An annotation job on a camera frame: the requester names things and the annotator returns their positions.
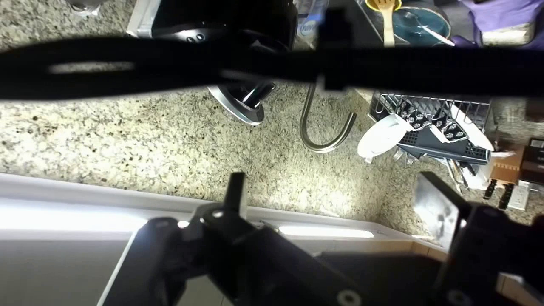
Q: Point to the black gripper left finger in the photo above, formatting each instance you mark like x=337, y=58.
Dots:
x=170, y=261

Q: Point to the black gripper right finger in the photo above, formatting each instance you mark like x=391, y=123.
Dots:
x=481, y=255

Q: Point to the wooden knife block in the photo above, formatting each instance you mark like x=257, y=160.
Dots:
x=507, y=167

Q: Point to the black printed box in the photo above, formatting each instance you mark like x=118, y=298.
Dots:
x=534, y=162

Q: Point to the wooden upper cabinet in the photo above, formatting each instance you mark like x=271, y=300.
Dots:
x=56, y=272

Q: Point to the dish rack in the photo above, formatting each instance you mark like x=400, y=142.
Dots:
x=435, y=138

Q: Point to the white plate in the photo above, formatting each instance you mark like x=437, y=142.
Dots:
x=381, y=138

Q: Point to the black coffee maker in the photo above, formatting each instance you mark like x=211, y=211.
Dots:
x=243, y=108

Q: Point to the metal faucet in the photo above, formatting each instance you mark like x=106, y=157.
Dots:
x=325, y=148

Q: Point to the teal glass bowl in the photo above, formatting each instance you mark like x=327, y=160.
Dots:
x=422, y=26

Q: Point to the purple white dish cloth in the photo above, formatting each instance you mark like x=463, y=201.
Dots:
x=503, y=17

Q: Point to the wooden spoon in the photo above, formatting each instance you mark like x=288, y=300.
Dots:
x=388, y=28

